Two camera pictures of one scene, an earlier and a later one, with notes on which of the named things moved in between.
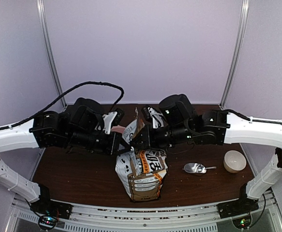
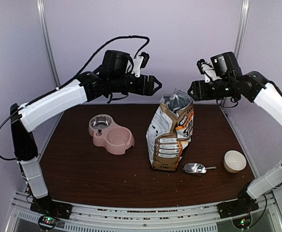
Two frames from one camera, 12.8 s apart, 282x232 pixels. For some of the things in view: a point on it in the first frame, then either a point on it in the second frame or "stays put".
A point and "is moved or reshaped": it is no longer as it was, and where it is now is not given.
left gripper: x=116 y=137 to x=148 y=84
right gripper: x=145 y=135 to x=200 y=93
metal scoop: x=195 y=167 stays put
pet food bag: x=140 y=172 is moved or reshaped
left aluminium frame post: x=43 y=24 stays put
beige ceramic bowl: x=234 y=161 stays put
